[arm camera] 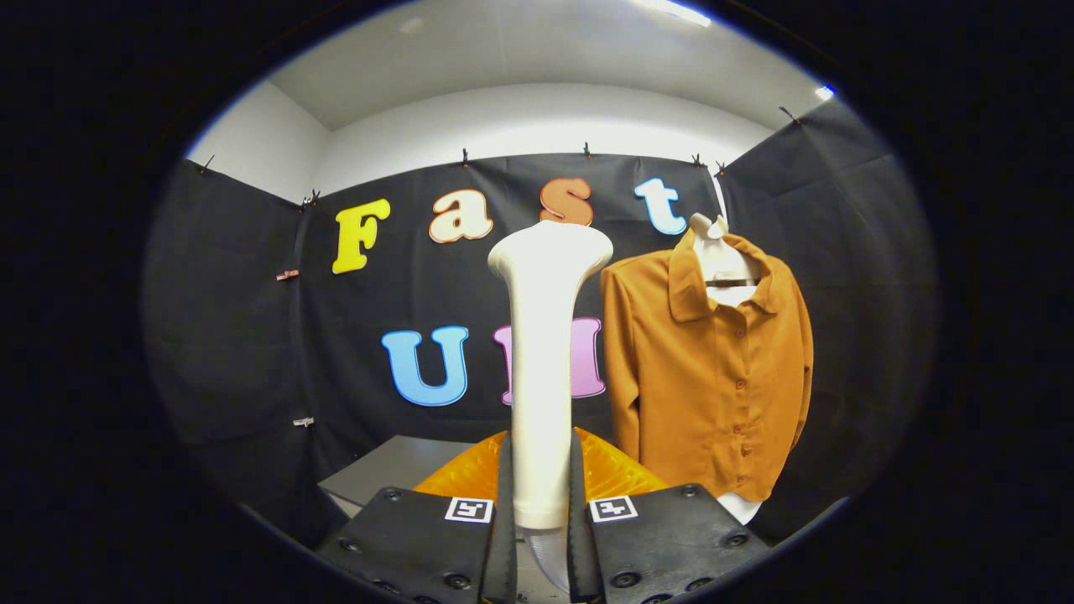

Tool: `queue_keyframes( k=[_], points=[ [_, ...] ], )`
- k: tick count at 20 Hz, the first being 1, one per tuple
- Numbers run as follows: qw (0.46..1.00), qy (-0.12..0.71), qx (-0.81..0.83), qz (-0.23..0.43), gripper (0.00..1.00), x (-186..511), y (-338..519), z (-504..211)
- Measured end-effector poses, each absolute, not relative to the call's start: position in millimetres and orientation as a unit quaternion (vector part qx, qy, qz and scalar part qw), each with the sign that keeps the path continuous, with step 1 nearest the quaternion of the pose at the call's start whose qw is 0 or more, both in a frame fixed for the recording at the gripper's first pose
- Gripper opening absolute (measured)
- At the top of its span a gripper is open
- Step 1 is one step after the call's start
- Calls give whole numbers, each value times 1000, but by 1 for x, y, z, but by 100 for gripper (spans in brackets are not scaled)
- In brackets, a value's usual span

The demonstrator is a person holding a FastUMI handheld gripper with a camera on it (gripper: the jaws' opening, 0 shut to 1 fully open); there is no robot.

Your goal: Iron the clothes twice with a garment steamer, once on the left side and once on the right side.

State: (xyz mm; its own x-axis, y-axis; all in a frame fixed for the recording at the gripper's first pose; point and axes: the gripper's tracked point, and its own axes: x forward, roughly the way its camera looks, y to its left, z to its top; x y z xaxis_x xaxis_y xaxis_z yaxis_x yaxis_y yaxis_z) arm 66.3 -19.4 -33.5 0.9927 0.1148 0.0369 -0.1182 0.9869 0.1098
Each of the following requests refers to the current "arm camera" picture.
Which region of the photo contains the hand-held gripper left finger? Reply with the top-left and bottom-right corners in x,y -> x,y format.
316,430 -> 519,604

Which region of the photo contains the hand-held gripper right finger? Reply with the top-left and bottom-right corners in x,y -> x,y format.
566,427 -> 771,604

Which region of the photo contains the orange button shirt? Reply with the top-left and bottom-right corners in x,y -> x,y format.
599,225 -> 815,502

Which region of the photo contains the grey drawer cabinet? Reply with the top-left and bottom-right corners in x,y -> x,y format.
317,434 -> 508,519

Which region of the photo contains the white mannequin torso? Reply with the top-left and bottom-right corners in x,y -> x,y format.
688,212 -> 766,526

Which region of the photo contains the black backdrop cloth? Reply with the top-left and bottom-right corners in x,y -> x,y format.
141,99 -> 939,550

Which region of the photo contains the long ceiling light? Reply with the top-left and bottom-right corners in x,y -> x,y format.
633,0 -> 712,28

